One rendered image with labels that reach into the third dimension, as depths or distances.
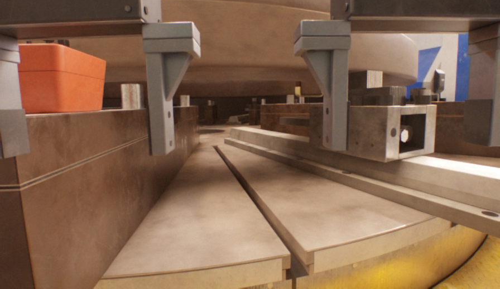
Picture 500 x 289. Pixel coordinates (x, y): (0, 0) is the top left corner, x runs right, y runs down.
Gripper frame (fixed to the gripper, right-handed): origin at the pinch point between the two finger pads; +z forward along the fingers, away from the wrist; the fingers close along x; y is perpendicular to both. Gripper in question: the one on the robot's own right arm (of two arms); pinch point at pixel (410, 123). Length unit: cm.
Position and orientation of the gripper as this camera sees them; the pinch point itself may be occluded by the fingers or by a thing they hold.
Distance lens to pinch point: 25.6
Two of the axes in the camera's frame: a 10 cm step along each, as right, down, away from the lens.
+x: 10.0, -0.2, 0.2
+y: 0.2, 1.2, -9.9
